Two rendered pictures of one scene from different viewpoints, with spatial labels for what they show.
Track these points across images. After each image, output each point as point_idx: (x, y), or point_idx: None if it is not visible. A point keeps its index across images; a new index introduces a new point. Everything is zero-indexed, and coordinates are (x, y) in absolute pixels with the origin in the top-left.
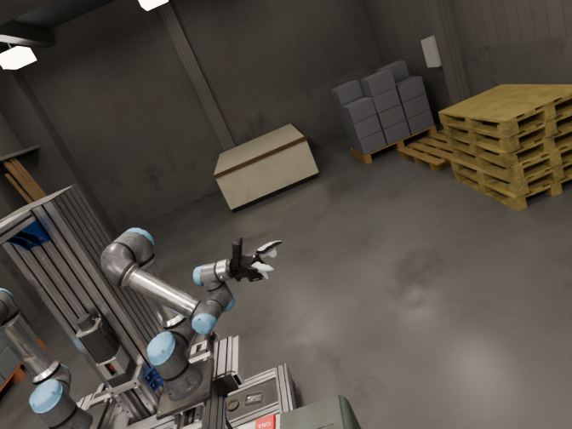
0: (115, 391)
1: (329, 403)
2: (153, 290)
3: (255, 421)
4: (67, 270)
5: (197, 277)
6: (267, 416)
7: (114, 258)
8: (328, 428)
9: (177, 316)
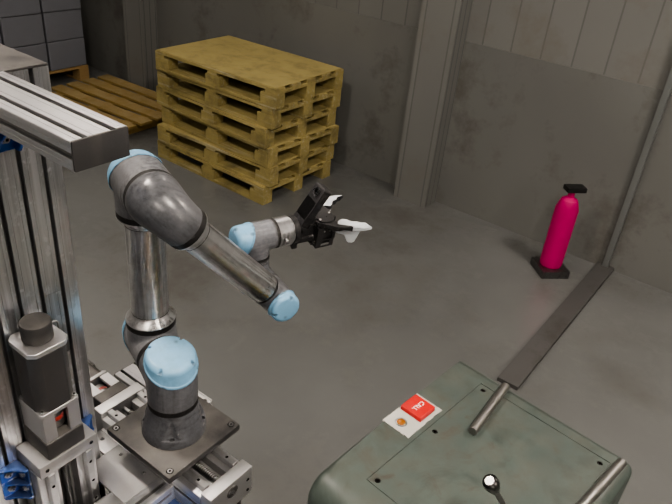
0: (53, 467)
1: (457, 369)
2: (234, 255)
3: (404, 406)
4: (21, 218)
5: (248, 240)
6: (412, 398)
7: (183, 196)
8: (481, 388)
9: (169, 311)
